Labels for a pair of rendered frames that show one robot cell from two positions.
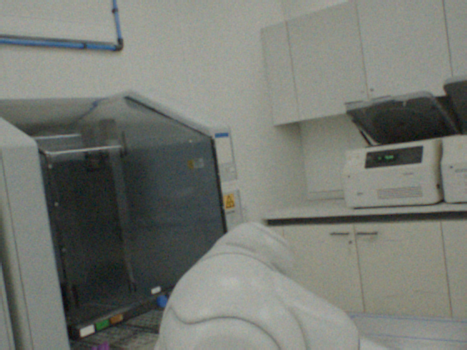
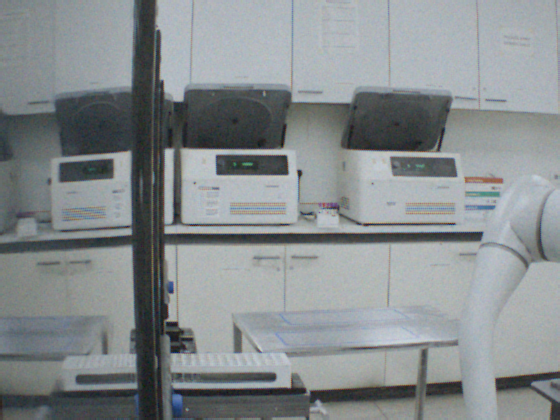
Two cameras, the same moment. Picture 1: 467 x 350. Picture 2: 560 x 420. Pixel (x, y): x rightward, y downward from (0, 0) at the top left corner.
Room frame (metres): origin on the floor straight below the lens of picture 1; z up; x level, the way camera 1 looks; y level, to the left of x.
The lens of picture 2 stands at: (0.09, 1.37, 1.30)
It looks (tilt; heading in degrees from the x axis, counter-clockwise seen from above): 5 degrees down; 310
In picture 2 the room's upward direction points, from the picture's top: 1 degrees clockwise
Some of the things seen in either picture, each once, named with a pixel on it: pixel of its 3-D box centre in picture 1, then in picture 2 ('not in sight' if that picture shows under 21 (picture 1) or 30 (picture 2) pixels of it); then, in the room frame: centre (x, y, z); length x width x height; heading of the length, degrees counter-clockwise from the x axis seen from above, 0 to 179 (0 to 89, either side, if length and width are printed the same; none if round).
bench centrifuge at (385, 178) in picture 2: not in sight; (399, 154); (2.43, -2.36, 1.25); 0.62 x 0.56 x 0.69; 137
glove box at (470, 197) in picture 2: not in sight; (477, 197); (2.20, -2.85, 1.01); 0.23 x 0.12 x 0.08; 47
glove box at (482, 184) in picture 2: not in sight; (481, 181); (2.18, -2.86, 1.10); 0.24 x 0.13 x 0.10; 46
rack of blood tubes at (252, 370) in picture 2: not in sight; (215, 374); (1.24, 0.20, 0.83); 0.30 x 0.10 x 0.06; 48
